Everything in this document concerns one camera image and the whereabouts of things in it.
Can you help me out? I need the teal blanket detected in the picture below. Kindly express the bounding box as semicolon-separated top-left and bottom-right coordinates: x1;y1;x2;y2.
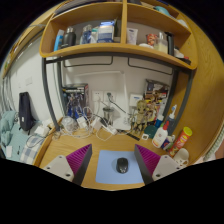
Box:
0;110;20;146

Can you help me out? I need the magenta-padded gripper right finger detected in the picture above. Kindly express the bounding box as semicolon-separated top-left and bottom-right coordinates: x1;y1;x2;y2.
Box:
133;143;183;186

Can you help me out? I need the white pump lotion bottle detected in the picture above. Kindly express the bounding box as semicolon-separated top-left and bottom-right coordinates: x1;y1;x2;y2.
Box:
151;120;170;150

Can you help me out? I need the white printed mug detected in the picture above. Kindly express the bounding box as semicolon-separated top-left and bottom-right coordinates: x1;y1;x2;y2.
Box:
173;147;191;168

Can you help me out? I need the black computer mouse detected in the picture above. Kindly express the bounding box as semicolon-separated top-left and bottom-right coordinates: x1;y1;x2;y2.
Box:
115;157;129;174

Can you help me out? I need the light blue mouse pad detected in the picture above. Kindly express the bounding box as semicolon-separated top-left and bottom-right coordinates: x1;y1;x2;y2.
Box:
95;149;145;185

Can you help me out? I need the black plug with cable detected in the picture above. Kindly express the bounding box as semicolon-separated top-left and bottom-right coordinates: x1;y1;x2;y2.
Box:
106;92;128;115

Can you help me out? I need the white power strip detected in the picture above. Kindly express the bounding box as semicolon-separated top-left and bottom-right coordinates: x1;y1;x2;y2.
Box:
99;123;119;136

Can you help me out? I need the black backpack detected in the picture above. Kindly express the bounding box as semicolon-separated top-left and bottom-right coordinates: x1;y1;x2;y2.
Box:
18;91;36;133

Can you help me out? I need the white blue spray bottle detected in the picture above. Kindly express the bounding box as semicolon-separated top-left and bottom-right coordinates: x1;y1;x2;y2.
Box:
166;104;179;136

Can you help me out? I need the colourful figure box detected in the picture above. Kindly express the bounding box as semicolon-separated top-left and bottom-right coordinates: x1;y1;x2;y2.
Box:
143;78;171;118

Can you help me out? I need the wooden shelf unit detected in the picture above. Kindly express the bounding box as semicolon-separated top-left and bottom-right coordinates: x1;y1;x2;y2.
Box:
39;0;199;71

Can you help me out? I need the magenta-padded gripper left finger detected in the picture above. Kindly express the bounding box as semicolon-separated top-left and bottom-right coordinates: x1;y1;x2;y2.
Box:
43;143;94;187

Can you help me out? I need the brown tree creature figurine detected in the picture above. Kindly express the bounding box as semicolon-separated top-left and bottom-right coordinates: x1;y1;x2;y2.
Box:
131;99;150;136

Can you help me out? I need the white desk lamp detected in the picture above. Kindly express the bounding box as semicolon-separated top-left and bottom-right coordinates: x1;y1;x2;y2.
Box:
74;69;133;132

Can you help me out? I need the blue robot model box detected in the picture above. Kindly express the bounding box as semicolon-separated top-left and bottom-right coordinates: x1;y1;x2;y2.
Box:
61;83;90;120

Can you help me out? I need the clear plastic cup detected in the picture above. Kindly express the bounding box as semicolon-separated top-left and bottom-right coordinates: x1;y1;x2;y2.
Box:
60;115;76;134

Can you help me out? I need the white charger block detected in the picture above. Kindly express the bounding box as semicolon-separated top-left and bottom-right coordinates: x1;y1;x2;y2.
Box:
76;115;89;130

